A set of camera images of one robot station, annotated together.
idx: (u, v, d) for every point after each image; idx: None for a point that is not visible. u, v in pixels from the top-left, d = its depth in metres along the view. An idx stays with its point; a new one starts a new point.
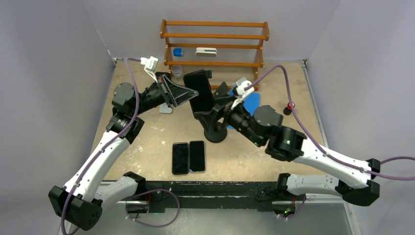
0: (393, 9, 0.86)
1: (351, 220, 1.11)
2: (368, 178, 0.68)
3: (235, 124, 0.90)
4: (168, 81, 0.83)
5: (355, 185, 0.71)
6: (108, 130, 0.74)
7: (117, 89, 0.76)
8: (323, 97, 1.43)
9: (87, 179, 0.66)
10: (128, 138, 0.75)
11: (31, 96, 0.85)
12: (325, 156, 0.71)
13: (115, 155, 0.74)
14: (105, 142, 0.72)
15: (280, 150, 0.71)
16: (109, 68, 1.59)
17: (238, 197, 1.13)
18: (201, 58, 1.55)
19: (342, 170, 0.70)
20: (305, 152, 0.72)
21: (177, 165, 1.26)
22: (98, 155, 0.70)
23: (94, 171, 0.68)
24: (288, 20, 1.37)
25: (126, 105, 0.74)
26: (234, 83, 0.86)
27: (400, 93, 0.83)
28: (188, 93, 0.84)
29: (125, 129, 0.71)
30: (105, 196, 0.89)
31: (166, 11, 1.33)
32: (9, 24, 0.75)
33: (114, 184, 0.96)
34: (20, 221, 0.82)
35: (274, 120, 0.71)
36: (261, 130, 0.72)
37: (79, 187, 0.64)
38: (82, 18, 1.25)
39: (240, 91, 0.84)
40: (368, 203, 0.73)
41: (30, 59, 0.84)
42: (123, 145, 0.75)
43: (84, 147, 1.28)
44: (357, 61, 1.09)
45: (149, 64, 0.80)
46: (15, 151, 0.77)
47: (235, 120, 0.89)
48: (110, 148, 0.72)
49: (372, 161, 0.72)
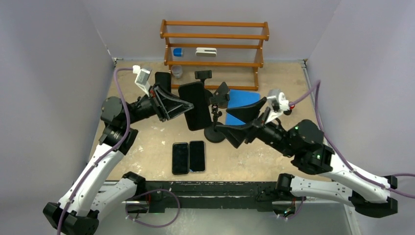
0: (393, 10, 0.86)
1: (351, 220, 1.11)
2: (388, 195, 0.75)
3: (264, 137, 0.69)
4: (162, 93, 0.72)
5: (373, 199, 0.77)
6: (101, 143, 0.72)
7: (104, 104, 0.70)
8: (323, 97, 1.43)
9: (80, 195, 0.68)
10: (122, 150, 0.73)
11: (30, 97, 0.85)
12: (351, 172, 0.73)
13: (109, 167, 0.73)
14: (99, 155, 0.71)
15: (311, 164, 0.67)
16: (109, 68, 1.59)
17: (238, 197, 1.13)
18: (201, 58, 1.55)
19: (366, 186, 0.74)
20: (334, 168, 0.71)
21: (177, 165, 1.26)
22: (91, 170, 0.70)
23: (87, 186, 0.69)
24: (288, 20, 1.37)
25: (116, 120, 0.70)
26: (271, 96, 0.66)
27: (400, 94, 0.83)
28: (182, 106, 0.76)
29: (119, 143, 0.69)
30: (103, 204, 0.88)
31: (165, 11, 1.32)
32: (9, 25, 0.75)
33: (111, 190, 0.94)
34: (21, 222, 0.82)
35: (317, 137, 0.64)
36: (299, 146, 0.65)
37: (73, 203, 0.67)
38: (82, 18, 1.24)
39: (283, 107, 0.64)
40: (380, 215, 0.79)
41: (30, 60, 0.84)
42: (118, 157, 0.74)
43: (84, 148, 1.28)
44: (357, 62, 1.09)
45: (140, 76, 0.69)
46: (16, 152, 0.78)
47: (268, 133, 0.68)
48: (103, 162, 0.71)
49: (390, 177, 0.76)
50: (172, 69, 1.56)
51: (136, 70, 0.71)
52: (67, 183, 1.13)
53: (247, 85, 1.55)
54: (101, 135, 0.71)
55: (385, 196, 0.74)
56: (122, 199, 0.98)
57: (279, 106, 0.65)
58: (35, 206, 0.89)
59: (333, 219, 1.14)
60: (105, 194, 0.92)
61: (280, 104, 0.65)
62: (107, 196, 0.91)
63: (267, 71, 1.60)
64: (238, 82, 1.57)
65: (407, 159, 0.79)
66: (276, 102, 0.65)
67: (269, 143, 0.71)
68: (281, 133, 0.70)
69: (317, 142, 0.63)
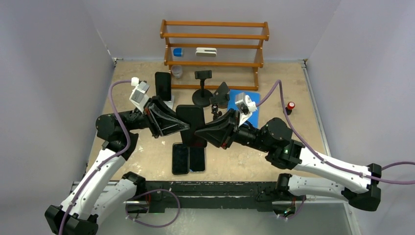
0: (393, 11, 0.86)
1: (351, 220, 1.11)
2: (368, 182, 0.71)
3: (240, 139, 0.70)
4: (155, 112, 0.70)
5: (355, 189, 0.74)
6: (104, 148, 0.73)
7: (99, 122, 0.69)
8: (323, 97, 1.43)
9: (83, 198, 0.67)
10: (123, 156, 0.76)
11: (30, 97, 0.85)
12: (323, 163, 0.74)
13: (111, 172, 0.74)
14: (101, 160, 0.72)
15: (282, 159, 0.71)
16: (109, 68, 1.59)
17: (239, 197, 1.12)
18: (201, 58, 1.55)
19: (343, 176, 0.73)
20: (303, 160, 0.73)
21: (177, 165, 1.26)
22: (94, 174, 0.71)
23: (90, 189, 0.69)
24: (288, 20, 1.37)
25: (113, 135, 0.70)
26: (240, 99, 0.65)
27: (400, 94, 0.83)
28: (177, 125, 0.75)
29: (122, 151, 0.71)
30: (102, 208, 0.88)
31: (165, 11, 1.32)
32: (10, 25, 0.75)
33: (110, 192, 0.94)
34: (22, 223, 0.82)
35: (285, 133, 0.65)
36: (270, 142, 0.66)
37: (75, 205, 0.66)
38: (82, 18, 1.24)
39: (251, 109, 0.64)
40: (374, 207, 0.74)
41: (31, 60, 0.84)
42: (119, 162, 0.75)
43: (84, 147, 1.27)
44: (356, 62, 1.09)
45: (134, 93, 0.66)
46: (16, 151, 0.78)
47: (242, 135, 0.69)
48: (106, 166, 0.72)
49: (372, 166, 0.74)
50: (172, 69, 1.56)
51: (133, 83, 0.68)
52: (67, 183, 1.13)
53: (247, 85, 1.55)
54: (104, 141, 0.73)
55: (365, 184, 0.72)
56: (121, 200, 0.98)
57: (248, 108, 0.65)
58: (35, 206, 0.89)
59: (333, 218, 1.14)
60: (104, 197, 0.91)
61: (247, 106, 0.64)
62: (105, 199, 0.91)
63: (267, 71, 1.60)
64: (238, 82, 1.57)
65: (407, 158, 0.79)
66: (243, 105, 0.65)
67: (245, 143, 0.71)
68: (254, 133, 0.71)
69: (285, 138, 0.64)
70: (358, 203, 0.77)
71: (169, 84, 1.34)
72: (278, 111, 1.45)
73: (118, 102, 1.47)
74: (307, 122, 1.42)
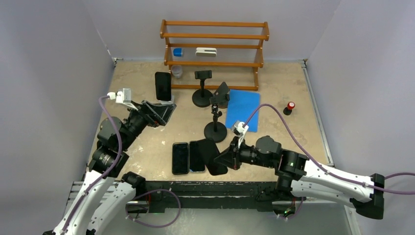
0: (393, 10, 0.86)
1: (351, 220, 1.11)
2: (372, 192, 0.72)
3: (246, 160, 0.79)
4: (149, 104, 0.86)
5: (360, 199, 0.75)
6: (90, 171, 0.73)
7: (104, 122, 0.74)
8: (323, 97, 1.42)
9: (74, 224, 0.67)
10: (111, 176, 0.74)
11: (30, 97, 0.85)
12: (327, 174, 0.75)
13: (101, 193, 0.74)
14: (88, 183, 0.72)
15: (286, 171, 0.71)
16: (109, 68, 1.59)
17: (239, 197, 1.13)
18: (201, 58, 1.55)
19: (346, 186, 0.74)
20: (308, 172, 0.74)
21: (177, 165, 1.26)
22: (82, 199, 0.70)
23: (80, 215, 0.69)
24: (288, 20, 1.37)
25: (111, 139, 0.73)
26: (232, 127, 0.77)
27: (400, 95, 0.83)
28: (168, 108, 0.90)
29: (109, 168, 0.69)
30: (99, 220, 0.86)
31: (165, 11, 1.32)
32: (10, 25, 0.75)
33: (106, 202, 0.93)
34: (22, 224, 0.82)
35: (273, 147, 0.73)
36: (264, 158, 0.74)
37: (66, 233, 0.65)
38: (82, 17, 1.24)
39: (240, 129, 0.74)
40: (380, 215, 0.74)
41: (30, 60, 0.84)
42: (108, 182, 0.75)
43: (84, 147, 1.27)
44: (357, 62, 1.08)
45: (125, 95, 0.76)
46: (15, 151, 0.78)
47: (245, 155, 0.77)
48: (94, 190, 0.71)
49: (375, 176, 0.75)
50: (172, 69, 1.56)
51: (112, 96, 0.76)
52: (67, 183, 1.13)
53: (247, 85, 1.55)
54: (90, 163, 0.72)
55: (368, 193, 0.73)
56: (120, 206, 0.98)
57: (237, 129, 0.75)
58: (36, 207, 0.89)
59: (333, 218, 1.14)
60: (102, 208, 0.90)
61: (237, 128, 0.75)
62: (103, 210, 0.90)
63: (267, 71, 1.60)
64: (238, 82, 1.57)
65: (406, 159, 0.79)
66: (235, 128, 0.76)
67: (251, 162, 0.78)
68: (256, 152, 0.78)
69: (272, 151, 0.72)
70: (366, 213, 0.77)
71: (169, 84, 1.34)
72: (278, 111, 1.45)
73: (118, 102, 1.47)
74: (307, 122, 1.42)
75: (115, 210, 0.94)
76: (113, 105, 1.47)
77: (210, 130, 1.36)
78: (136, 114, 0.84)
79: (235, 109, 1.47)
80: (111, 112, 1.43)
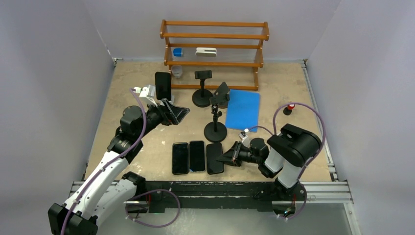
0: (393, 12, 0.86)
1: (351, 220, 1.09)
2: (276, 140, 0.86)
3: (244, 158, 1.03)
4: (169, 103, 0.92)
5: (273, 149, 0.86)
6: (109, 151, 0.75)
7: (127, 109, 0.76)
8: (324, 97, 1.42)
9: (87, 197, 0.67)
10: (127, 158, 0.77)
11: (30, 97, 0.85)
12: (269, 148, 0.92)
13: (114, 174, 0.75)
14: (106, 161, 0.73)
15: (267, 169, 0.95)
16: (109, 68, 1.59)
17: (238, 197, 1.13)
18: (201, 58, 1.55)
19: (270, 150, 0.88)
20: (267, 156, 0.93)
21: (177, 165, 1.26)
22: (98, 174, 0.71)
23: (94, 189, 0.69)
24: (288, 20, 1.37)
25: (133, 125, 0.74)
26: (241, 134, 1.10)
27: (400, 94, 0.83)
28: (183, 111, 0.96)
29: (127, 150, 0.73)
30: (102, 209, 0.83)
31: (165, 11, 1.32)
32: (10, 26, 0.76)
33: (111, 192, 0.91)
34: (24, 223, 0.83)
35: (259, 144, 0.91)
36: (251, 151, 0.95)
37: (79, 204, 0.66)
38: (82, 17, 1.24)
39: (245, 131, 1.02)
40: (288, 148, 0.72)
41: (30, 61, 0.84)
42: (123, 165, 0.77)
43: (84, 147, 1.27)
44: (356, 63, 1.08)
45: (150, 91, 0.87)
46: (14, 151, 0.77)
47: (242, 153, 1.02)
48: (110, 168, 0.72)
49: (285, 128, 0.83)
50: (172, 69, 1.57)
51: (138, 91, 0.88)
52: (67, 183, 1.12)
53: (248, 85, 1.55)
54: (109, 143, 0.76)
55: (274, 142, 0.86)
56: (120, 202, 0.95)
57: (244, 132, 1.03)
58: (37, 206, 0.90)
59: (332, 218, 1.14)
60: (103, 198, 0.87)
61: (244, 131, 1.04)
62: (105, 199, 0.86)
63: (268, 71, 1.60)
64: (239, 82, 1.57)
65: (406, 159, 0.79)
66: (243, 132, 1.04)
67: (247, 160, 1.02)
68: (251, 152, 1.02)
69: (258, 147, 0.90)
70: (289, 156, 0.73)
71: (170, 84, 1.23)
72: (278, 111, 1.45)
73: (118, 102, 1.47)
74: (307, 122, 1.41)
75: (116, 203, 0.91)
76: (113, 105, 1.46)
77: (210, 129, 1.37)
78: (154, 111, 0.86)
79: (235, 110, 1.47)
80: (111, 112, 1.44)
